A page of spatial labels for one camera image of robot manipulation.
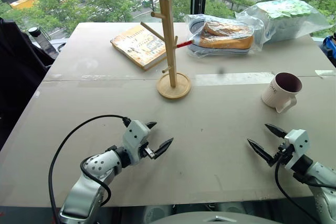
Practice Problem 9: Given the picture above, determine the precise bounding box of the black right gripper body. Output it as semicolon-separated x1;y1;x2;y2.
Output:
274;139;297;166

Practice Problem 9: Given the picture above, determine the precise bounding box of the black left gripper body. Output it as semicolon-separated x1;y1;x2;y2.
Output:
138;141;156;160

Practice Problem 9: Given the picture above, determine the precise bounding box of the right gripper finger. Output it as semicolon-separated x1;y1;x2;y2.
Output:
247;138;277;167
264;123;289;138

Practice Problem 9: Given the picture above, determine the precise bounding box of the white ceramic mug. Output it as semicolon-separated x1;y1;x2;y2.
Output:
260;71;303;114

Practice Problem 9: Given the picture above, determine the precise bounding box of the wooden mug tree stand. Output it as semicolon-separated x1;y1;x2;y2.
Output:
140;0;192;101

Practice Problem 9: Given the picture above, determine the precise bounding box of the yellow paperback book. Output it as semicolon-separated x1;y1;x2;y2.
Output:
110;25;169;72

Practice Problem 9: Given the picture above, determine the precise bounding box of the grey rounded robot body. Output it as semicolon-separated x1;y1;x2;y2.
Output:
149;211;285;224

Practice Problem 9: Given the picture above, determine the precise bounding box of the blue bag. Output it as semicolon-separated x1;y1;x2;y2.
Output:
322;34;336;68

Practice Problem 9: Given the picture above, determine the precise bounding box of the orange canvas sneaker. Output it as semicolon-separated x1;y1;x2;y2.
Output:
189;34;255;56
204;21;255;39

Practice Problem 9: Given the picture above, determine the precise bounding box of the clear plastic shoe bag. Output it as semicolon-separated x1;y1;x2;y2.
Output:
183;13;265;58

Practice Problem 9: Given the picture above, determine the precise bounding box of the large clear plastic bag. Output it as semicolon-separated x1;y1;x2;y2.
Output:
235;0;334;44

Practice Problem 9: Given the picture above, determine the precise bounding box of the white green packet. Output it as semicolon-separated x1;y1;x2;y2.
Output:
258;0;312;41

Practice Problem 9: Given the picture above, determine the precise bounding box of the black chair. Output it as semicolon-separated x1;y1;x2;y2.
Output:
0;16;60;153

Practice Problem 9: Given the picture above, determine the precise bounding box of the black capped bottle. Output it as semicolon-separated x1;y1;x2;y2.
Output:
27;26;53;46

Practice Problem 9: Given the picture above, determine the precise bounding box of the yellow truck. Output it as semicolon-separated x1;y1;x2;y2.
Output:
9;0;38;10

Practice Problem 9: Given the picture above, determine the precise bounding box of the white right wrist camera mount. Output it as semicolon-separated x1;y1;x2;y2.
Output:
283;129;310;170

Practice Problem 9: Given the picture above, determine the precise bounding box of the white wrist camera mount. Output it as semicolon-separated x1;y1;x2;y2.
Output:
122;120;152;165
283;129;310;170

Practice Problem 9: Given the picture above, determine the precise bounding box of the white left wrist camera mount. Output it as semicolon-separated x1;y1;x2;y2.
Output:
122;120;152;165

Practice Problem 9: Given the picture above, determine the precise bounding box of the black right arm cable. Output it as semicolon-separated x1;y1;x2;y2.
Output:
275;153;336;224

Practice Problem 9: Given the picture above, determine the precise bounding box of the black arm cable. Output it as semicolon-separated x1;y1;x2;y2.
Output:
48;114;131;224
275;153;336;224

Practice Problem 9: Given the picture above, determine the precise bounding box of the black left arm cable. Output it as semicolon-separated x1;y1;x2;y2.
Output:
48;114;131;224

